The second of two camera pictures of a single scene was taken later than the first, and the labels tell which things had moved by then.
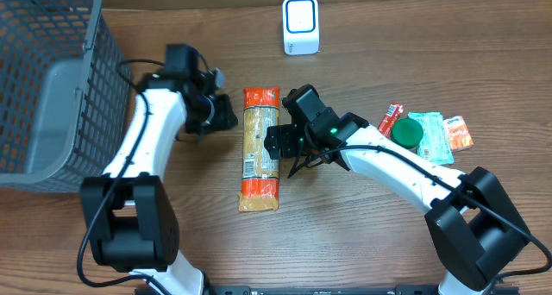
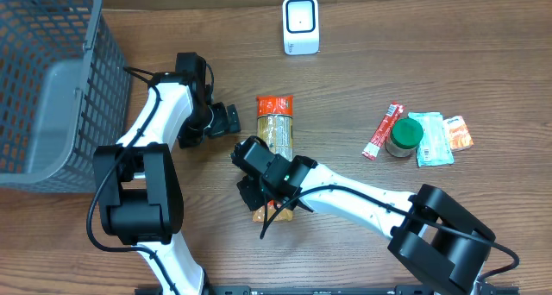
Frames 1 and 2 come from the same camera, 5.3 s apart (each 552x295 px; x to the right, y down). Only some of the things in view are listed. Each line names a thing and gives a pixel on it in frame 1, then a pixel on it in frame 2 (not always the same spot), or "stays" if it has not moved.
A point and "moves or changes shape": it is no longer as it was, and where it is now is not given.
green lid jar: (407, 132) stays
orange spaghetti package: (261, 147) moves or changes shape
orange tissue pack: (457, 134) stays
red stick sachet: (393, 114) stays
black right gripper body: (276, 141) → (249, 191)
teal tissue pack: (435, 145) stays
